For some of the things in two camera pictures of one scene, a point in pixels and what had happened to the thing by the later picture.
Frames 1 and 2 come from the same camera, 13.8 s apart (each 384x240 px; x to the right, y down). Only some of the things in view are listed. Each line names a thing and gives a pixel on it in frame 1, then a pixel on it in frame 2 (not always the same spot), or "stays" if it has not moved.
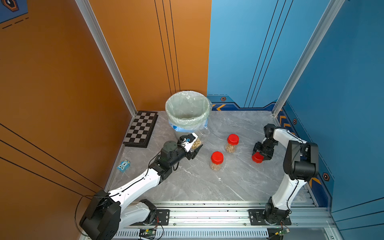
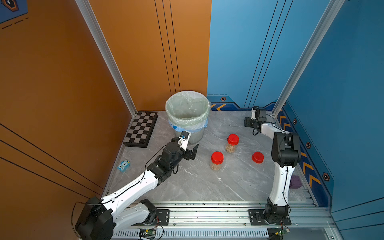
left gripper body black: x=180 y=154 stays
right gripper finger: x=257 y=147 → x=248 y=122
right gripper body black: x=267 y=143 → x=254 y=121
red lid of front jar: x=257 y=157 stays
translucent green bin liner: x=188 y=109 stays
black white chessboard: x=140 y=131 stays
